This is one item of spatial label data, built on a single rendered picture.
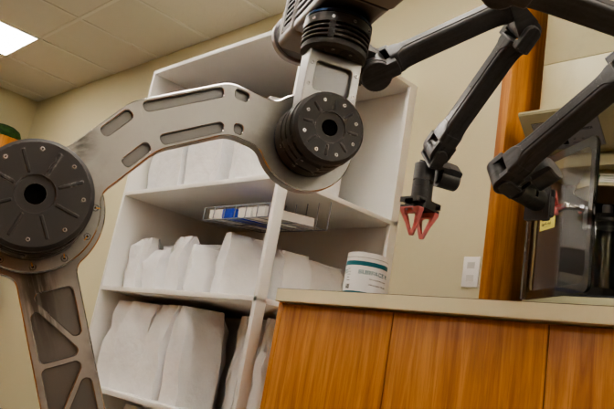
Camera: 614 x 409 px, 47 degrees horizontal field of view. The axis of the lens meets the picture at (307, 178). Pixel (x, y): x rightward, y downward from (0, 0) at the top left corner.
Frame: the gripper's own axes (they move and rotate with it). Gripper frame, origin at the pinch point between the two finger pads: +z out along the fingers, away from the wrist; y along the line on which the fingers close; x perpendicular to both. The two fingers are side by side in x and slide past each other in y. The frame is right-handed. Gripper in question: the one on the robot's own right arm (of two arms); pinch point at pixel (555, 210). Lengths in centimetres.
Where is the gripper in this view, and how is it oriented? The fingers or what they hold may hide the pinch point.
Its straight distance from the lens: 190.7
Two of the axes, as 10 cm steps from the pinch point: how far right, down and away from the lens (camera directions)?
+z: 7.1, 3.1, 6.4
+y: 1.7, -9.5, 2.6
